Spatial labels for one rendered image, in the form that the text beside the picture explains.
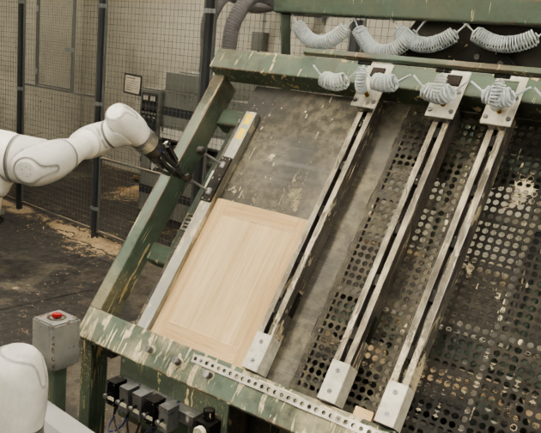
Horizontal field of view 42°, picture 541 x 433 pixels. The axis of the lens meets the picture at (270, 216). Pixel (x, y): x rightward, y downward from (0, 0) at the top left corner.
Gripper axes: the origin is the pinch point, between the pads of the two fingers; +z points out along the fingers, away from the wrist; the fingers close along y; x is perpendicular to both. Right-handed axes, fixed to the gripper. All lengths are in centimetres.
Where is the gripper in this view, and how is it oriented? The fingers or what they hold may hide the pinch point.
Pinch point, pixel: (178, 173)
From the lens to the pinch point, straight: 268.2
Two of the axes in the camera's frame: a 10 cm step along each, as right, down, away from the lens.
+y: -4.1, 8.7, -2.8
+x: 8.1, 2.1, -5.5
